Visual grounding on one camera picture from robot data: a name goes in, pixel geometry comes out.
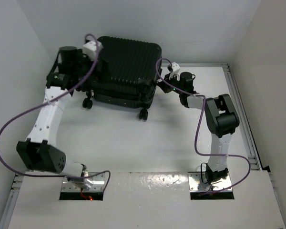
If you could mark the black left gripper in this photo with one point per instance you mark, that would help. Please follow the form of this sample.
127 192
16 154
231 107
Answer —
80 57

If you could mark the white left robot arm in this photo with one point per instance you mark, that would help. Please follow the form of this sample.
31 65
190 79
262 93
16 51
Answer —
39 152

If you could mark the metal base plate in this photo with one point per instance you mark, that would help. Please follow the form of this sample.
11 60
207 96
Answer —
94 184
198 183

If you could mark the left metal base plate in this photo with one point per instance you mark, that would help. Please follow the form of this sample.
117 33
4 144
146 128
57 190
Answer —
94 184

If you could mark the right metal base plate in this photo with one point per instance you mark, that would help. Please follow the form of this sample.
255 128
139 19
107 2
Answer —
198 183

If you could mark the black suitcase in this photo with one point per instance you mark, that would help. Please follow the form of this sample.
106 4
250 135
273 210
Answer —
125 74

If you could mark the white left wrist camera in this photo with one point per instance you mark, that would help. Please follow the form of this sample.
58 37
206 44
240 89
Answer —
90 50

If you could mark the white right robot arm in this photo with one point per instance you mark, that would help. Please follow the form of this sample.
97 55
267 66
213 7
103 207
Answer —
221 119

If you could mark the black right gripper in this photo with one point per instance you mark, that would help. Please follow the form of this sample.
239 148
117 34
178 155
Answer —
164 87

